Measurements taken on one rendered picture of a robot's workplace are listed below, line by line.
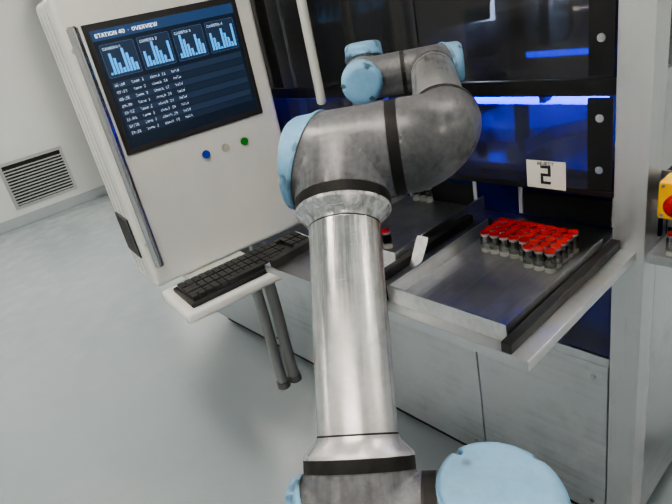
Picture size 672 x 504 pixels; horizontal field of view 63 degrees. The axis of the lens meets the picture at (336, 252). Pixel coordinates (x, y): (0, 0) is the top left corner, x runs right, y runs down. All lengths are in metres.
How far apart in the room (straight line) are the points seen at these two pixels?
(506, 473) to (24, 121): 5.79
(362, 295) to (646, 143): 0.68
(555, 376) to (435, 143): 0.95
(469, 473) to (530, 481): 0.05
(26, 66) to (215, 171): 4.63
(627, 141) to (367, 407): 0.75
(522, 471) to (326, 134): 0.40
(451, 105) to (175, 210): 1.03
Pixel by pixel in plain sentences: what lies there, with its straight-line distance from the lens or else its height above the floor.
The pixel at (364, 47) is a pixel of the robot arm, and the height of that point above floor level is 1.33.
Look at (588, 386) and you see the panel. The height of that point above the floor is 0.51.
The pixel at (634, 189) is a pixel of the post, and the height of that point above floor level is 1.01.
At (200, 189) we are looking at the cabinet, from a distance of 1.58.
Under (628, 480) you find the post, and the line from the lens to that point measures 1.59.
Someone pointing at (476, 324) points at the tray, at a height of 0.90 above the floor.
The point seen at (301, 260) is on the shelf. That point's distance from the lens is 1.32.
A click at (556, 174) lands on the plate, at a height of 1.02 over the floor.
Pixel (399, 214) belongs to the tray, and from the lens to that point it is 1.46.
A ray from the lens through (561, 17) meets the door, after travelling 1.14.
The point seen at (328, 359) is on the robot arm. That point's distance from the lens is 0.58.
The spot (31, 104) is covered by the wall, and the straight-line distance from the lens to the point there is 6.10.
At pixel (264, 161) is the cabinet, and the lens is 1.65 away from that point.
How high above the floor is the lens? 1.44
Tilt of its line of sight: 25 degrees down
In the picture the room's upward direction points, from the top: 12 degrees counter-clockwise
